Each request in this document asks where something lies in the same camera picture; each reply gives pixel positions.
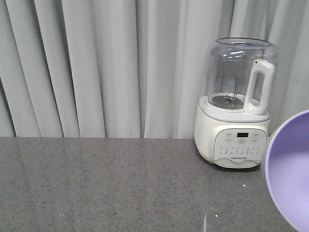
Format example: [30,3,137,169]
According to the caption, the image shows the purple plastic bowl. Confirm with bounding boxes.
[261,110,309,232]

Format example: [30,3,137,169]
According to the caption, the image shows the white blender with clear jar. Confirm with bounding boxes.
[194,38,279,169]

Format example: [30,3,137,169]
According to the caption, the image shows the grey pleated curtain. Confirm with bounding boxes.
[0,0,309,138]

